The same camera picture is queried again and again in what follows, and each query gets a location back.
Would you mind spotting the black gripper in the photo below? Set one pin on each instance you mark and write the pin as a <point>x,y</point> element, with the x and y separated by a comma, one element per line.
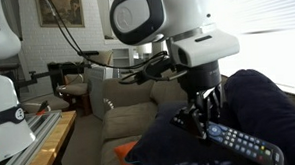
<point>200,76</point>

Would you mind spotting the black remote control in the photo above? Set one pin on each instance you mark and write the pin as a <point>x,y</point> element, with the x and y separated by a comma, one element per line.
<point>243,143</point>

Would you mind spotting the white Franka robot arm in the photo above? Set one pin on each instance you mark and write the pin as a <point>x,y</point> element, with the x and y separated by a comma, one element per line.
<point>184,11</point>

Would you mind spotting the navy pillow teal piping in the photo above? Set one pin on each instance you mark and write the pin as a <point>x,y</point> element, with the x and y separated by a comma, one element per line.
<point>163,145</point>

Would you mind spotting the grey-green fabric sofa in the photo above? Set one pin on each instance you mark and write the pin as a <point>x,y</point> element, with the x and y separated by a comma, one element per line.
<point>128,93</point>

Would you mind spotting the orange pillow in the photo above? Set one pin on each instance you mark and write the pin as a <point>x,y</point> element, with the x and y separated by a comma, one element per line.
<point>126,158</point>

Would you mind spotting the dark blue folded cloth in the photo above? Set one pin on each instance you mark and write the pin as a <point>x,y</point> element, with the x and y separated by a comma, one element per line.
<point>261,101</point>

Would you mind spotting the small grey throw cushion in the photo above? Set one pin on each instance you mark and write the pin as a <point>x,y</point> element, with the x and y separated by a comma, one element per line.
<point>129,121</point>

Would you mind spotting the bright window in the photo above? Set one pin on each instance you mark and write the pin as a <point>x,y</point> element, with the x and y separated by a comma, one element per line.
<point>269,37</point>

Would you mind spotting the white cabinet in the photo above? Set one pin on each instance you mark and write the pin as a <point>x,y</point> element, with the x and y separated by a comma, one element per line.
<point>98,91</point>

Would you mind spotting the wooden chair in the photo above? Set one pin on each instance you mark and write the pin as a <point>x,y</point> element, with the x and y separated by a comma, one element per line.
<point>76,87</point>

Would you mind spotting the wooden table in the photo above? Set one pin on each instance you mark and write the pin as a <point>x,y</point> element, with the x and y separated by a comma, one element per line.
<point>53,146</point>

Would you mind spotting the red clamp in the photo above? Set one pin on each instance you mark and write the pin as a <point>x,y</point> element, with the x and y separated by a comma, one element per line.
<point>43,107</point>

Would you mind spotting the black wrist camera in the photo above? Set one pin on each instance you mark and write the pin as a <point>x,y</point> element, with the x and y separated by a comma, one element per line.
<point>153,70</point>

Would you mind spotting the white wall shelf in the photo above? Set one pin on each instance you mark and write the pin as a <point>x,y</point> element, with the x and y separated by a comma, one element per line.
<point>121,58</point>

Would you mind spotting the black stereo camera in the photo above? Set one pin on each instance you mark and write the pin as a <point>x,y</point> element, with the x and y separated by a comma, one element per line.
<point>87,53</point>

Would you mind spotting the framed wall painting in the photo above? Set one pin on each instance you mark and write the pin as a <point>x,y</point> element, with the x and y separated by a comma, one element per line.
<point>59,11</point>

